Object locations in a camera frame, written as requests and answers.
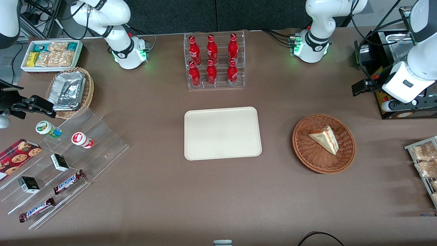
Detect clear rice cracker packet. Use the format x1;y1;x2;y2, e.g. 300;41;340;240
49;51;65;67
61;50;75;67
35;51;52;67
48;41;69;53

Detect light tan wicker basket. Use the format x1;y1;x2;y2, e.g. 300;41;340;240
45;67;95;120

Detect black backdrop panel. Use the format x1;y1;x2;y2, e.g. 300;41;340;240
217;0;309;32
125;0;217;35

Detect black arm base cables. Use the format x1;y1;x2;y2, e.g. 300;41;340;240
262;29;296;46

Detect black hanging cable bundle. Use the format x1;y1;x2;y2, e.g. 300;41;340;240
341;0;415;72

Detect triangular sandwich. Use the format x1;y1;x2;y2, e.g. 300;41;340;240
308;125;339;155

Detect beige plastic tray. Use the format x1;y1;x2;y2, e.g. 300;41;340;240
184;107;262;161

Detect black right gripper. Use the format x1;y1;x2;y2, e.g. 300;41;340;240
0;80;56;120

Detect white rectangular snack bin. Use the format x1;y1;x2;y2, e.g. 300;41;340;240
20;39;84;74

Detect brown wicker basket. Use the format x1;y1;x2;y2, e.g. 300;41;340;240
292;114;356;174

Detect small black box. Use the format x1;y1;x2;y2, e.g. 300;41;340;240
18;176;41;194
50;153;70;172

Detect tray of packaged snacks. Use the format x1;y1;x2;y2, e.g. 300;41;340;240
404;136;437;209

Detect green lidded yogurt cup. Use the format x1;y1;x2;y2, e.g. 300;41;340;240
36;121;63;139

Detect red tartan cookie box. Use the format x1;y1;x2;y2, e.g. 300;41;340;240
0;138;42;182

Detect clear acrylic step shelf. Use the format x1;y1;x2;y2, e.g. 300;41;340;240
41;108;130;180
0;146;91;230

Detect black cable loop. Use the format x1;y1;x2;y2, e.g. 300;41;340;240
297;231;345;246

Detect red lidded yogurt cup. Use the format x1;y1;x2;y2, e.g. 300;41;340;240
71;132;94;149

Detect Snickers chocolate bar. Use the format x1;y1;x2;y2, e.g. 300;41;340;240
19;197;56;223
53;169;85;195

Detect aluminium frame with cables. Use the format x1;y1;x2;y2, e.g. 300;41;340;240
19;0;74;39

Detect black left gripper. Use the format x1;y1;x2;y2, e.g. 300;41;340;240
352;79;385;99

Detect clear acrylic bottle rack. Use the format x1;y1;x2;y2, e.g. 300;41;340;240
184;30;246;90

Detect red cola bottle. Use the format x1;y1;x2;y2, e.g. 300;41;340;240
206;60;218;85
227;59;239;86
206;34;219;65
188;61;201;87
188;36;202;66
228;33;239;64

